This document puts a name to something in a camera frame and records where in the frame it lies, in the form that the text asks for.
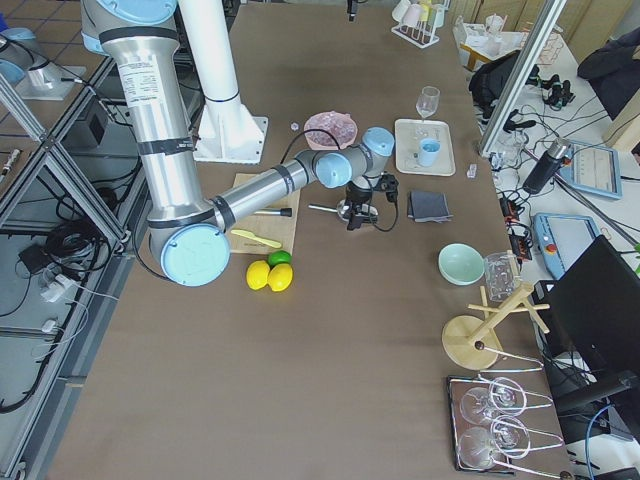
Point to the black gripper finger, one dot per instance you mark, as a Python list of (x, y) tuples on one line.
[(351, 9)]

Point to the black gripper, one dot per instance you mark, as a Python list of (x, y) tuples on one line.
[(358, 198)]

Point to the metal ice scoop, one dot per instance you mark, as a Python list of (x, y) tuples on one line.
[(341, 209)]

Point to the white cup rack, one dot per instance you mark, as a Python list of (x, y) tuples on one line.
[(418, 21)]

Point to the pink bowl of ice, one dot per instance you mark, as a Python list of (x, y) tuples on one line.
[(330, 131)]

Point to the light blue cup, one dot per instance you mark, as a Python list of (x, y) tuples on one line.
[(428, 152)]

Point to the grey folded cloth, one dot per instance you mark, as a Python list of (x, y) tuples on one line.
[(426, 206)]

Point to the metal muddler black tip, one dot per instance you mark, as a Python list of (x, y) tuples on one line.
[(278, 212)]

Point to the yellow plastic knife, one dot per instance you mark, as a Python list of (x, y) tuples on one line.
[(252, 236)]

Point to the green lime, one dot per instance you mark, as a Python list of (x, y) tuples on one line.
[(279, 257)]

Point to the cream serving tray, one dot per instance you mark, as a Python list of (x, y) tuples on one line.
[(409, 133)]

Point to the yellow lemon lower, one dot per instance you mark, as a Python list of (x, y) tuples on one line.
[(280, 277)]

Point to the yellow lemon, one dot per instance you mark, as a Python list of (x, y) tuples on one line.
[(257, 274), (280, 277)]

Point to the green bowl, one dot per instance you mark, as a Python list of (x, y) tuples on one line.
[(460, 264)]

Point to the yellow lemon upper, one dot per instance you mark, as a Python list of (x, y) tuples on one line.
[(257, 274)]

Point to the clear wine glass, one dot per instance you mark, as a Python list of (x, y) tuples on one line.
[(427, 102)]

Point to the wooden glass stand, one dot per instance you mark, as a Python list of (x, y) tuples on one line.
[(471, 342)]

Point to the black water bottle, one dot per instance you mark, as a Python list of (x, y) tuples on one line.
[(547, 166)]

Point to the blue teach pendant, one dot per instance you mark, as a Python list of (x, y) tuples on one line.
[(562, 238), (593, 169)]

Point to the black framed glass tray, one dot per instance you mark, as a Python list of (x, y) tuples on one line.
[(489, 435)]

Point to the black monitor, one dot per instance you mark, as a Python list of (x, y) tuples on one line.
[(594, 318)]

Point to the aluminium frame post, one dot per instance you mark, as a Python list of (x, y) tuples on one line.
[(543, 26)]

